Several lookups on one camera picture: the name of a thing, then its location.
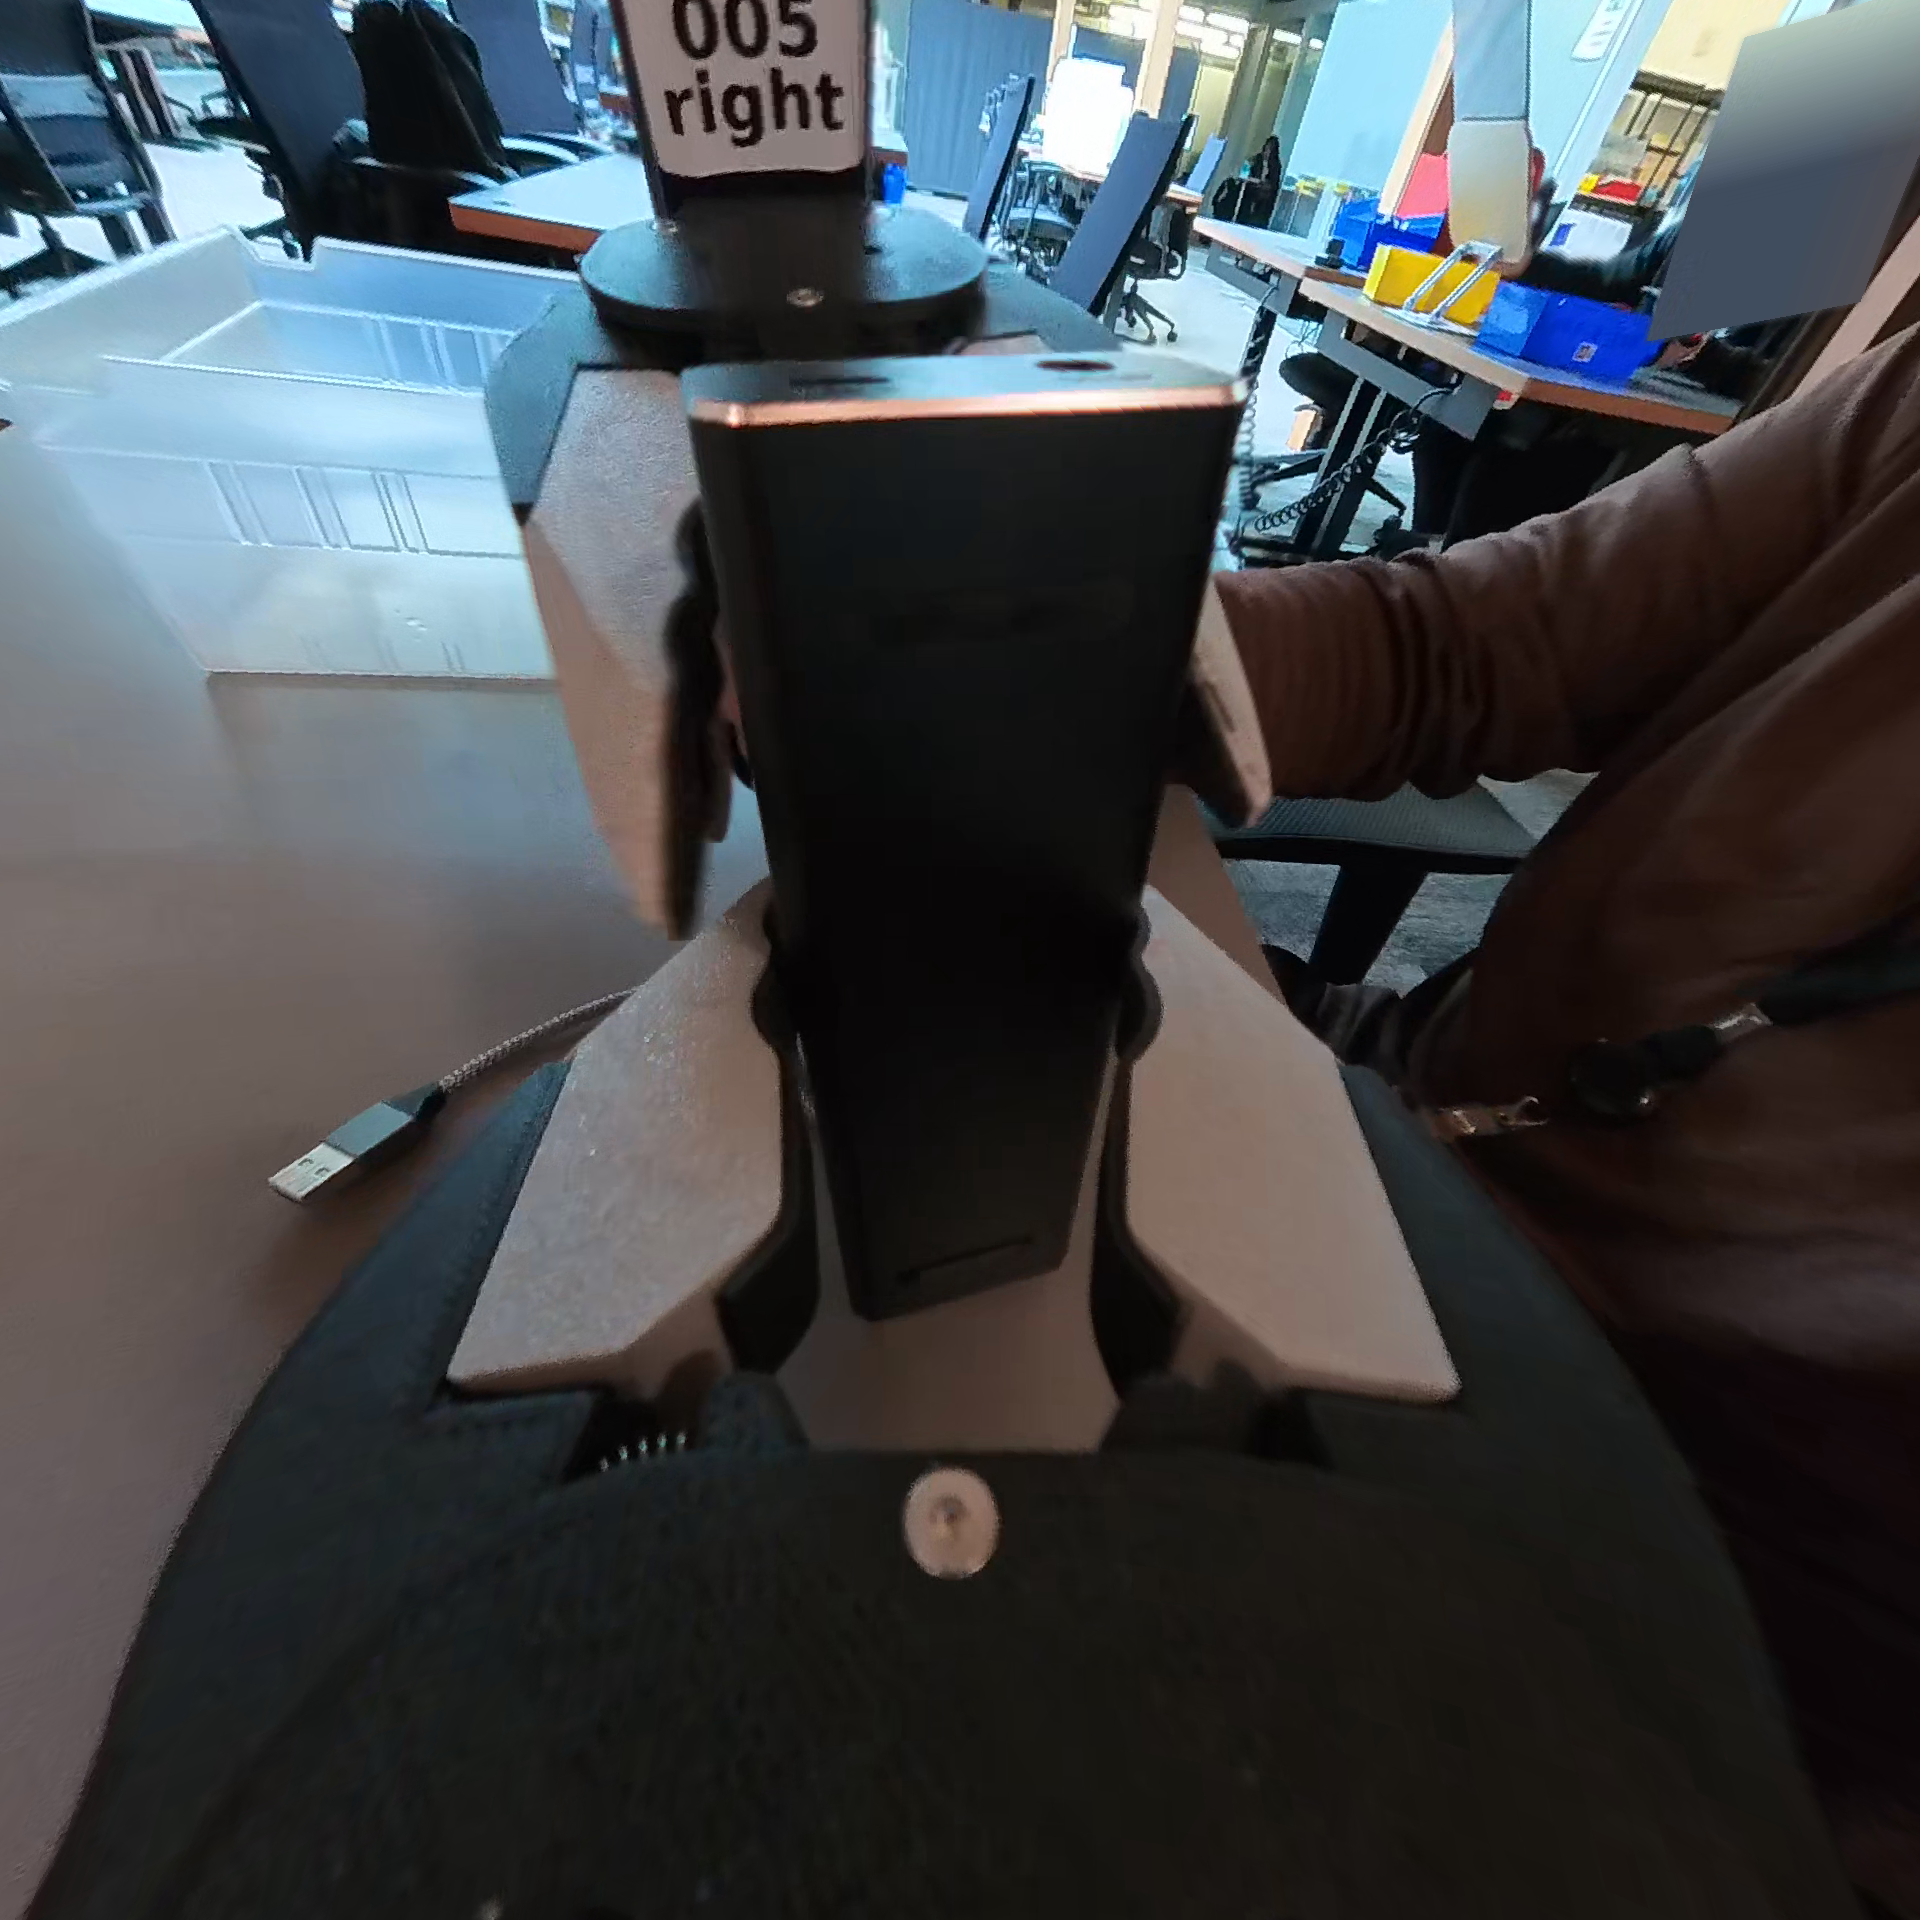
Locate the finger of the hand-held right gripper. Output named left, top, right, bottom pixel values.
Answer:
left=1181, top=575, right=1278, bottom=831
left=521, top=365, right=741, bottom=939

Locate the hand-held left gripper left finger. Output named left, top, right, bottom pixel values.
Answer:
left=443, top=883, right=822, bottom=1391

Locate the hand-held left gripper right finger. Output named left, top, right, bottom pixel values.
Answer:
left=1093, top=893, right=1461, bottom=1402

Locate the black usb hub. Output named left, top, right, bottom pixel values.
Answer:
left=681, top=354, right=1254, bottom=1322

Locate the braided usb cable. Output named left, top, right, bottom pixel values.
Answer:
left=267, top=987, right=639, bottom=1209

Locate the wooden edged desk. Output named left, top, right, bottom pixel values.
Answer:
left=1191, top=217, right=1749, bottom=442
left=449, top=151, right=663, bottom=257

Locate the clear plastic bin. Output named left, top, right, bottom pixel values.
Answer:
left=0, top=224, right=577, bottom=683

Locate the yellow storage bin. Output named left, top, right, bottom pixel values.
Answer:
left=1363, top=245, right=1501, bottom=325

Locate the person's brown sweater torso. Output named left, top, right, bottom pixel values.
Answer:
left=1305, top=323, right=1920, bottom=1920

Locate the blue storage bin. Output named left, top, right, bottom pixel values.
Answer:
left=1476, top=277, right=1665, bottom=369

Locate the black lanyard with clip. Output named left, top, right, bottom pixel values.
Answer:
left=1423, top=931, right=1920, bottom=1143

